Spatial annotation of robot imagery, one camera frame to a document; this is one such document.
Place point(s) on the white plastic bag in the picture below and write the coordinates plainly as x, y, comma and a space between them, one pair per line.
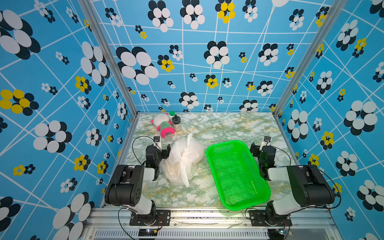
181, 165

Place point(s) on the right aluminium corner post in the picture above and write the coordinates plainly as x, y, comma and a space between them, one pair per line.
323, 31

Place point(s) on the green plastic basket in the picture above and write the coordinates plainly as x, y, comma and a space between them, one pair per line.
236, 175

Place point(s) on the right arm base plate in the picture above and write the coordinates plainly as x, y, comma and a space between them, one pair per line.
262, 219

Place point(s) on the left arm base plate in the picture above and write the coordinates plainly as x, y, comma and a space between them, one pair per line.
158, 218

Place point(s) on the aluminium front rail frame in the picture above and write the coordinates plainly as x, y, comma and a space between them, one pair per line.
212, 224

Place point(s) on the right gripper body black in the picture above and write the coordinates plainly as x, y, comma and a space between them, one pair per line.
256, 150

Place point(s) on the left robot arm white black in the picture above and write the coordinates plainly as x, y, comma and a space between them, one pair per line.
125, 186

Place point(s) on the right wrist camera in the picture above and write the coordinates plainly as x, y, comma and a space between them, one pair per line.
266, 142

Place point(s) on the pink white plush toy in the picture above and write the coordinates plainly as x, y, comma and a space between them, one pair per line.
163, 124

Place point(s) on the clear shaker jar black lid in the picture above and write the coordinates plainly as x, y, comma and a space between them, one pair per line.
176, 120

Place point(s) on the left aluminium corner post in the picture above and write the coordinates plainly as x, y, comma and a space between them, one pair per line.
102, 41

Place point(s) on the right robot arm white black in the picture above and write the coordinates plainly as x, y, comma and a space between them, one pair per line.
308, 185

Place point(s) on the aluminium corner post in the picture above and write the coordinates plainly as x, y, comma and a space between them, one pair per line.
102, 41
323, 31

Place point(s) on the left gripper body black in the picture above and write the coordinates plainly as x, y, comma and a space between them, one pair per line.
163, 151

